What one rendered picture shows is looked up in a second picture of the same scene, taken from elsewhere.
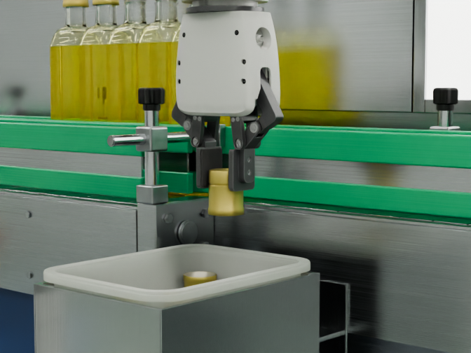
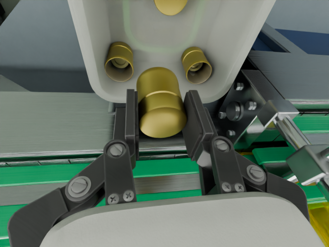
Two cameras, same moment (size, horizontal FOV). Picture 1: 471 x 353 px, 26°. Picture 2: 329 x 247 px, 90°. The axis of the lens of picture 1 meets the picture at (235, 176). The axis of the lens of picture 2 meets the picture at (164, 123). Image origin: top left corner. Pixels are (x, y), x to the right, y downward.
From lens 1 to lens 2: 0.92 m
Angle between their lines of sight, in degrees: 43
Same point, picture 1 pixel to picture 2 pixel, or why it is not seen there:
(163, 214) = (254, 104)
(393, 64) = not seen: outside the picture
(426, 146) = not seen: hidden behind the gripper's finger
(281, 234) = not seen: hidden behind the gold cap
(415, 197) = (48, 175)
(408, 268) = (55, 125)
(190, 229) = (231, 113)
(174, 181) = (270, 155)
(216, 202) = (156, 77)
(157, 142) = (303, 160)
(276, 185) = (181, 167)
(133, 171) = (313, 137)
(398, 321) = (72, 100)
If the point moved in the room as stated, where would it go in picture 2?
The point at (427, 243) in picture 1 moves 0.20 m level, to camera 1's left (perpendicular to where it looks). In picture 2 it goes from (33, 141) to (150, 54)
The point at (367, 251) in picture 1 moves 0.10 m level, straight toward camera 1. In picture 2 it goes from (89, 131) to (14, 84)
